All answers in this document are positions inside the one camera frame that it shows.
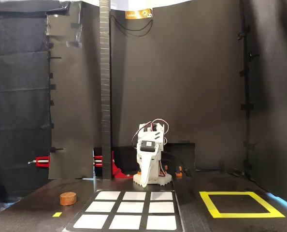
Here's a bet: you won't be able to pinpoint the gold label sticker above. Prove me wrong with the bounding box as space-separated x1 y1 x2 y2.
125 8 154 20

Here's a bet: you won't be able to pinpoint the black segmented vertical post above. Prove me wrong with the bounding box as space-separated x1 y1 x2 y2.
99 0 113 180

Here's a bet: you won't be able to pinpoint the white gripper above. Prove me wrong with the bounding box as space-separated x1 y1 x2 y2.
136 130 164 188

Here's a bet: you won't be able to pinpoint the black power cable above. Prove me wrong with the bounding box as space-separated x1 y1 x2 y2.
161 151 194 177

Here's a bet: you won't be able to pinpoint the white overhead sheet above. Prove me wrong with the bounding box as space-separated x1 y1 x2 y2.
109 0 192 12

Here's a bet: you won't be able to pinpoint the brown wooden disc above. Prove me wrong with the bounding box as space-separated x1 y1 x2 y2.
60 191 77 206

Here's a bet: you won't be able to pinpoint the black paper sheet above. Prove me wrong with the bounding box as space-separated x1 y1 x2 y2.
47 1 95 180

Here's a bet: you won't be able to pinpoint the black vertical pole with clips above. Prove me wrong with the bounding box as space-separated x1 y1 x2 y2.
237 0 254 175

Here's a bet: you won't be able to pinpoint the red corner bracket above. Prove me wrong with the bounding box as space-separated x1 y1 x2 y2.
111 150 134 179

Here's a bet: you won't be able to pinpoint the red clamp with metal screw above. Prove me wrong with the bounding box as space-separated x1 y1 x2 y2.
28 156 50 168

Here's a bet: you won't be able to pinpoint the yellow tape square outline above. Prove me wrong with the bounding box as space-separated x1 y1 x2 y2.
199 191 286 218

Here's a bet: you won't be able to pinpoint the thin black hanging cable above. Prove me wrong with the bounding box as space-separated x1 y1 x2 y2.
110 14 154 38

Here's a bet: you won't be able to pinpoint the white grid sheet black lines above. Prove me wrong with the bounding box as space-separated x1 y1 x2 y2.
62 189 184 232

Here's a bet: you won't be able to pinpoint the white perforated robot base mount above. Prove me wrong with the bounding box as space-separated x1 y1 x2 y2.
133 173 172 187

